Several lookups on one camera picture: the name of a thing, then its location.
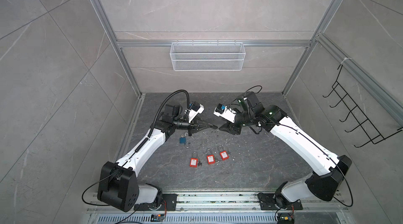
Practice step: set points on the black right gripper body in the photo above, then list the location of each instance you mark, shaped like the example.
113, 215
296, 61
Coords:
234, 127

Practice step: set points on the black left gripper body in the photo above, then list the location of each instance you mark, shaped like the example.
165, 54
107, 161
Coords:
192, 127

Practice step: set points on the red safety padlock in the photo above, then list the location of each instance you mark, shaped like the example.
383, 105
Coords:
210, 157
194, 160
223, 153

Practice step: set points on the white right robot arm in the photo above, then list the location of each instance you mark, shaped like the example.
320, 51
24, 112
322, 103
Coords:
328, 169

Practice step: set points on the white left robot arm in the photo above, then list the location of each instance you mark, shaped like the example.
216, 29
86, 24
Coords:
118, 186

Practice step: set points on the blue padlock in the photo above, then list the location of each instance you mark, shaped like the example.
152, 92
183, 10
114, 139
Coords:
183, 140

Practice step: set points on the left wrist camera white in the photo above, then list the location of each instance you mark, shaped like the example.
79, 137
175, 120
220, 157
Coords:
195, 109

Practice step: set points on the white wire mesh basket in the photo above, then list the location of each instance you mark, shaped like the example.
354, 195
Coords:
207, 56

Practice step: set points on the metal base rail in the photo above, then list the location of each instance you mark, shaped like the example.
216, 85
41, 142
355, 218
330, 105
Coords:
222, 206

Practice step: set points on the black wire hook rack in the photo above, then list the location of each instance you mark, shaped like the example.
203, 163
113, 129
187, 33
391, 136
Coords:
356, 112

